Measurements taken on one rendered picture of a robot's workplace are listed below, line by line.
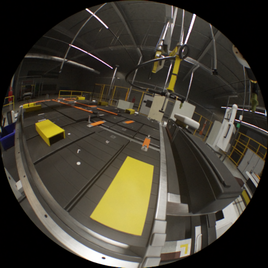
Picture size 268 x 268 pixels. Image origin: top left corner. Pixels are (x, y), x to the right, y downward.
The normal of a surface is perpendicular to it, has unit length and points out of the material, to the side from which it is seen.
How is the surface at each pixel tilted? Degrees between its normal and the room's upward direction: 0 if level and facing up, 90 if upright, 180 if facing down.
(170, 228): 0
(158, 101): 90
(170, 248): 0
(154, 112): 90
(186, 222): 0
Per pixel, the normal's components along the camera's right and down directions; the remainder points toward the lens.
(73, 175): 0.27, -0.89
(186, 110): -0.28, 0.30
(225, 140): -0.95, -0.19
